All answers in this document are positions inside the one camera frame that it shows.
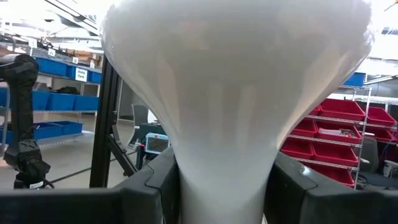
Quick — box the red storage bin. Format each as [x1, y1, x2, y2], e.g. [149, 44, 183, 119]
[303, 162, 356, 189]
[316, 122, 363, 145]
[365, 126, 396, 144]
[291, 119, 318, 138]
[312, 142, 359, 167]
[280, 138, 315, 161]
[319, 98, 366, 122]
[307, 105, 322, 117]
[366, 106, 398, 127]

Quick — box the dark office chair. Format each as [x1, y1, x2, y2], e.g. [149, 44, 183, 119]
[357, 136, 398, 189]

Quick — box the cardboard box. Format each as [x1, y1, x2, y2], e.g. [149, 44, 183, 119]
[74, 51, 102, 67]

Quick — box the small light-blue screen device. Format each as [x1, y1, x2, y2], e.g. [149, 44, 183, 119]
[145, 133, 170, 155]

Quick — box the black aluminium table frame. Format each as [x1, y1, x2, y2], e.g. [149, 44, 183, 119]
[89, 55, 138, 189]

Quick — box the blue storage bin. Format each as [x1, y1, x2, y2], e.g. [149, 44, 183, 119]
[343, 72, 367, 88]
[73, 95, 100, 112]
[0, 126, 14, 145]
[0, 87, 9, 108]
[32, 90, 51, 111]
[67, 64, 90, 81]
[33, 122, 63, 141]
[46, 92, 77, 111]
[49, 120, 84, 136]
[35, 57, 69, 77]
[88, 70, 103, 84]

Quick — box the grey metal shelving unit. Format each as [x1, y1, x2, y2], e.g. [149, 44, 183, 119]
[0, 34, 103, 147]

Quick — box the white label sign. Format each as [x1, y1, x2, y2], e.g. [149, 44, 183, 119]
[75, 67, 88, 83]

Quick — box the chrome wire rack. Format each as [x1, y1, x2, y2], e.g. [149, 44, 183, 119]
[281, 85, 398, 189]

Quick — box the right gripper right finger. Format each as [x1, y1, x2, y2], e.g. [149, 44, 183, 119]
[263, 151, 398, 224]

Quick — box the grey chair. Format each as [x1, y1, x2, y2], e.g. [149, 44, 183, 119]
[129, 104, 149, 147]

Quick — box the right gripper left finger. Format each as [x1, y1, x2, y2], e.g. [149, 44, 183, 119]
[0, 146, 183, 224]

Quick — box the white flood lightbulb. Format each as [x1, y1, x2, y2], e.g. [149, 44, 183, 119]
[99, 0, 374, 224]

